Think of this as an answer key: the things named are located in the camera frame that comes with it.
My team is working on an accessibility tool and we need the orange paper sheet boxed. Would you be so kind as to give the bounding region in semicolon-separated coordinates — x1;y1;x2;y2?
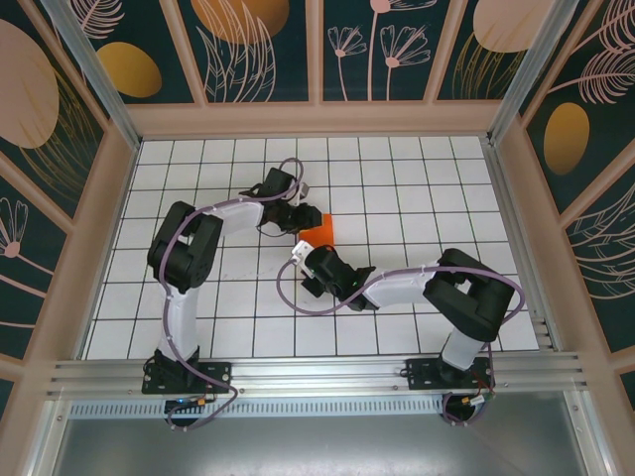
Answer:
299;213;336;248

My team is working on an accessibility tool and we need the grey metal sheet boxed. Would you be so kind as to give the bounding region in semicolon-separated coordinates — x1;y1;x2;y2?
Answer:
29;414;611;476

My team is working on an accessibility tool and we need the dark panel with pink flowers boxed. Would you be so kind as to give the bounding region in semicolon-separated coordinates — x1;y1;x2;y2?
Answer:
321;0;450;104

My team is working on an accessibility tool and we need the dark panel with leaf outline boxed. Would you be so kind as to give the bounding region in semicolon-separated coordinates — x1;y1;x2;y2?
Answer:
177;0;315;104

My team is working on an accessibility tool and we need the dark panel with orange oval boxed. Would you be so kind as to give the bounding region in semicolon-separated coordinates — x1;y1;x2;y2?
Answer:
73;0;195;105

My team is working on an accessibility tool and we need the dark panel with peach circle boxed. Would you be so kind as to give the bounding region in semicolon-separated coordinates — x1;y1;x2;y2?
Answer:
0;0;108;219

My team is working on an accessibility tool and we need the dark panel with feather and oval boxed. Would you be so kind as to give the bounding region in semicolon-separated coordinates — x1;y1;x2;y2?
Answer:
525;0;635;214

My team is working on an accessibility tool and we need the dark panel with gold fern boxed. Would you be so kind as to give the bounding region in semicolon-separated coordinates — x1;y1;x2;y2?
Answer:
435;0;552;103

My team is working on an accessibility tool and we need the dark panel with feather outline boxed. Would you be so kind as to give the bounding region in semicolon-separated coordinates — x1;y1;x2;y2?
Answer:
565;185;635;353

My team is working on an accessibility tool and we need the dark panel with single flower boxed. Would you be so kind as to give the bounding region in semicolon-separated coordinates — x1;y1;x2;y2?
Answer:
0;153;68;361

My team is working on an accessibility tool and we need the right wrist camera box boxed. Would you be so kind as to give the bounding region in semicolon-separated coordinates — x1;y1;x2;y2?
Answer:
290;240;313;267

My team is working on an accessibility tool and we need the long aluminium base rail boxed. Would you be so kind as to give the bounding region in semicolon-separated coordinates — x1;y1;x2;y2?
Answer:
47;351;589;398

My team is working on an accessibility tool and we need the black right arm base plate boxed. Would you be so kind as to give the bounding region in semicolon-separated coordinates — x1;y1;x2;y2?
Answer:
405;357;496;393

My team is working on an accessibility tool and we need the slotted metal cable tray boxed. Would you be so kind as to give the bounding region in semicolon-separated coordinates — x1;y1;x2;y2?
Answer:
68;399;447;420

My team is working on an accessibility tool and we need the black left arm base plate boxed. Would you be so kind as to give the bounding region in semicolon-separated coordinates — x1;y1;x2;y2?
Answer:
142;357;233;396

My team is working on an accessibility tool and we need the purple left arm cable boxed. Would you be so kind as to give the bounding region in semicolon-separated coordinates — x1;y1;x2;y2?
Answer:
161;157;305;433

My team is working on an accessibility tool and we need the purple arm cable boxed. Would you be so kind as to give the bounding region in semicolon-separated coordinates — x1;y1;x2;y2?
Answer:
161;157;305;433
276;257;526;428

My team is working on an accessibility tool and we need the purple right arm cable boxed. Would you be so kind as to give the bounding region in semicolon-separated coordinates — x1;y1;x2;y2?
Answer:
276;257;526;428

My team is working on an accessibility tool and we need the aluminium side rail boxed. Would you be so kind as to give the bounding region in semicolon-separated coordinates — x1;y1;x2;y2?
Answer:
483;136;565;354

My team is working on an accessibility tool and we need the aluminium corner post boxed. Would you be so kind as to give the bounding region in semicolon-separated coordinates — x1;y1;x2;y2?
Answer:
42;0;143;150
488;0;581;145

